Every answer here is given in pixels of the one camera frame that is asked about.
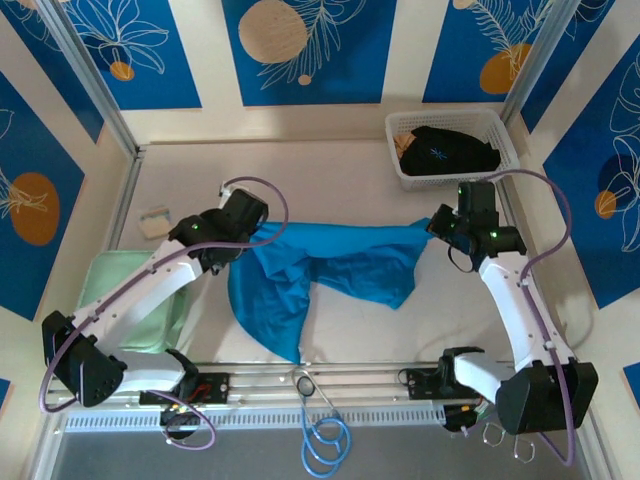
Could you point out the pale green soft case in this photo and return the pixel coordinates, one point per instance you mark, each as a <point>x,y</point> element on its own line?
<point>105,275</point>

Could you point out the aluminium corner post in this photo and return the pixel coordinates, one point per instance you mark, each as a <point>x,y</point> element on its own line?
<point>90,75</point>
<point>542,60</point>

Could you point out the white plastic mesh basket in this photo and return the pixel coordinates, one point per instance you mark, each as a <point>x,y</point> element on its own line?
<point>450,120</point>

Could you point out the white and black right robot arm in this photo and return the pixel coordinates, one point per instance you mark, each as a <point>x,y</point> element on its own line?
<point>510,300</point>

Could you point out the blue stethoscope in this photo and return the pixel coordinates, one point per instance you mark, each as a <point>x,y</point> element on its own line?
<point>305,385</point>

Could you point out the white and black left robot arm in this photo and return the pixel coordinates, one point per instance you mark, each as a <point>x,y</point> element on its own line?
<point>150,285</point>

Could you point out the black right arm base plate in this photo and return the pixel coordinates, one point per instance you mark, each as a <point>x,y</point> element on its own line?
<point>420,385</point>

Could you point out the aluminium rail frame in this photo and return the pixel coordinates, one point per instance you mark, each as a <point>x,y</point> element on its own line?
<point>360,380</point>

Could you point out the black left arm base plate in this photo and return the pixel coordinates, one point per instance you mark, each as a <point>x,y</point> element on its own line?
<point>215,387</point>

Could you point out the tan cloth item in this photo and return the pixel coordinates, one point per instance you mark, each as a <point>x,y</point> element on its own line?
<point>401,145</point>

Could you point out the silver metal tongs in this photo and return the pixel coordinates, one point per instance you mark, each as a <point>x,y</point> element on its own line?
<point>523,459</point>

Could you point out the black t-shirt with blue print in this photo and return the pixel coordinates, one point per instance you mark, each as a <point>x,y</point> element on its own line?
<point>450,155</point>

